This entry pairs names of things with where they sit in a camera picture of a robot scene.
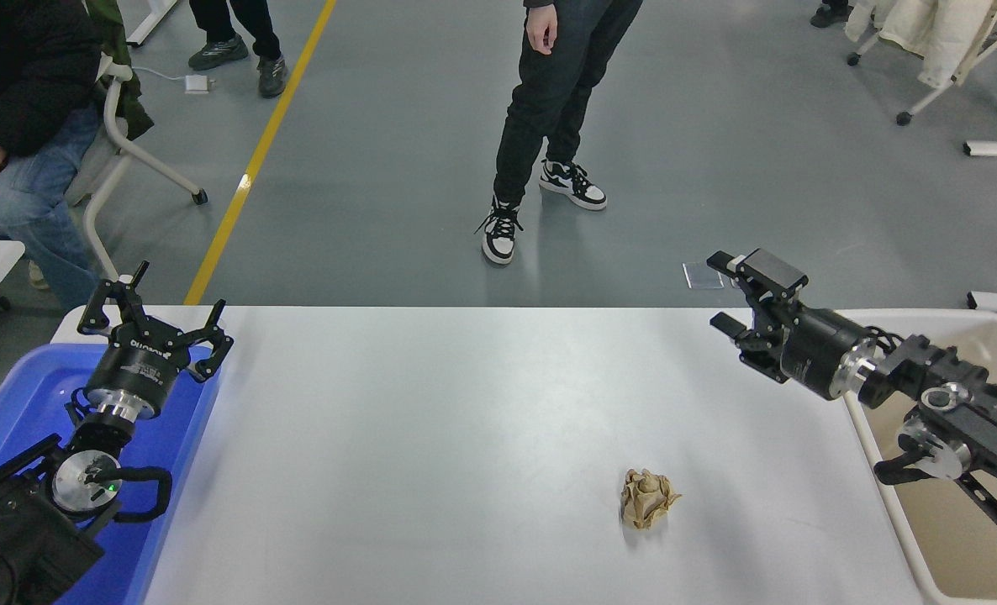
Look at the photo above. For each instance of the white table leg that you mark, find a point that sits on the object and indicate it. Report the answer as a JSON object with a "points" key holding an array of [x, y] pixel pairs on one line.
{"points": [[152, 21]]}

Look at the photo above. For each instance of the large pale plastic bin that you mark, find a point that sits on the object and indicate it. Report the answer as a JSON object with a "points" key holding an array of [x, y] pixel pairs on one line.
{"points": [[952, 546]]}

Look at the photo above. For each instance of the seated person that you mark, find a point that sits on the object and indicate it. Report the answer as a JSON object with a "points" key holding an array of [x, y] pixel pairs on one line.
{"points": [[28, 84]]}

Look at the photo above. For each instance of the white power adapter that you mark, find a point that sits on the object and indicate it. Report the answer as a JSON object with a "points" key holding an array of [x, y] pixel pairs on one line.
{"points": [[197, 83]]}

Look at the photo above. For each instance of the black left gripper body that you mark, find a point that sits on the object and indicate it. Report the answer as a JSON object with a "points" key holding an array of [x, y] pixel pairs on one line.
{"points": [[141, 364]]}

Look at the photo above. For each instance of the blue plastic tray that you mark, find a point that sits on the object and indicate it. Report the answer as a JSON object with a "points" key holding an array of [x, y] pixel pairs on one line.
{"points": [[19, 395]]}

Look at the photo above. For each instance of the white rolling chair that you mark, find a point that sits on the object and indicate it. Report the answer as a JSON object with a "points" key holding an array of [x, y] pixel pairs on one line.
{"points": [[87, 172], [940, 91]]}

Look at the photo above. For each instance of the silver floor plate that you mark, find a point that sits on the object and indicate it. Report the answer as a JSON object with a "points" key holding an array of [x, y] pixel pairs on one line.
{"points": [[700, 277]]}

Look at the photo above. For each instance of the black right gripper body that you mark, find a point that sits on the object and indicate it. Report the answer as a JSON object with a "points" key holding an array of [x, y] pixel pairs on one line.
{"points": [[818, 353]]}

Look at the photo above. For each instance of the dark green jacket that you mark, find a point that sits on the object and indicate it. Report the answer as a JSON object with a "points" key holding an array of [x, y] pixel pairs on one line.
{"points": [[124, 84]]}

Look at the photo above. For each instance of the beige coat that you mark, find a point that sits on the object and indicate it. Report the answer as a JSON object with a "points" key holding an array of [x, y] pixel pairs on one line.
{"points": [[927, 34]]}

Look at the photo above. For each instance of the person's hand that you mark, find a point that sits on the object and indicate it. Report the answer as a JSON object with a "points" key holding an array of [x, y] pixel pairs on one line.
{"points": [[542, 29]]}

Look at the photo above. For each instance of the tan paper ball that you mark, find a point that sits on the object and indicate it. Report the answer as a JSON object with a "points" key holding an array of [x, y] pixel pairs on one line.
{"points": [[650, 498]]}

